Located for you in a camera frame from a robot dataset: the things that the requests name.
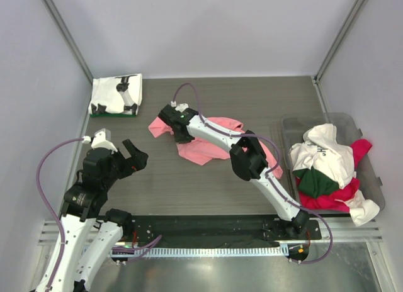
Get pink t shirt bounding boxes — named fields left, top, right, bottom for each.
left=147, top=115, right=284, bottom=179

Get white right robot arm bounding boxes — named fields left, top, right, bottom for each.
left=158, top=104, right=309, bottom=239

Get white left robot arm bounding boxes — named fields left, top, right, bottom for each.
left=36, top=138, right=149, bottom=291

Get folded green t shirt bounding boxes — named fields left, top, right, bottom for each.
left=89, top=113, right=137, bottom=118

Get folded white printed t shirt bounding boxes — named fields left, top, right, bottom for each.
left=88, top=74, right=143, bottom=115

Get clear plastic bin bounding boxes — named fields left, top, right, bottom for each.
left=281, top=113, right=385, bottom=210

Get dark green crumpled t shirt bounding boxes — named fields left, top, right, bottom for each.
left=293, top=167, right=339, bottom=198

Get white crumpled t shirt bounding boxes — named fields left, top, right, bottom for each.
left=290, top=123, right=380, bottom=227

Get magenta crumpled t shirt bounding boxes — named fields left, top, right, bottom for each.
left=298, top=139, right=372, bottom=213

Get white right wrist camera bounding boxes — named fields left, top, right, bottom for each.
left=170, top=101, right=189, bottom=113

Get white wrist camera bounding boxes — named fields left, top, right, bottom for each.
left=82, top=128, right=118, bottom=153
left=170, top=101, right=189, bottom=113

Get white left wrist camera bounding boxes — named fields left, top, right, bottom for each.
left=82, top=128, right=118, bottom=153

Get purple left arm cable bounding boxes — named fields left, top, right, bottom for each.
left=35, top=137, right=89, bottom=289

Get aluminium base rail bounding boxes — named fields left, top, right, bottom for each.
left=38, top=221, right=59, bottom=246

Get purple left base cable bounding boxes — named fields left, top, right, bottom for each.
left=111, top=233, right=164, bottom=261

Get white slotted cable duct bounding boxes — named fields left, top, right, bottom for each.
left=110, top=244, right=289, bottom=259

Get left aluminium frame post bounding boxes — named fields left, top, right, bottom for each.
left=42, top=0, right=94, bottom=84

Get aluminium frame post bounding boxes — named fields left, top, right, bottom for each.
left=42, top=0, right=94, bottom=84
left=312, top=0, right=368, bottom=84

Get right aluminium frame post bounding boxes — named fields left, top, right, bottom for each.
left=312, top=0, right=368, bottom=84

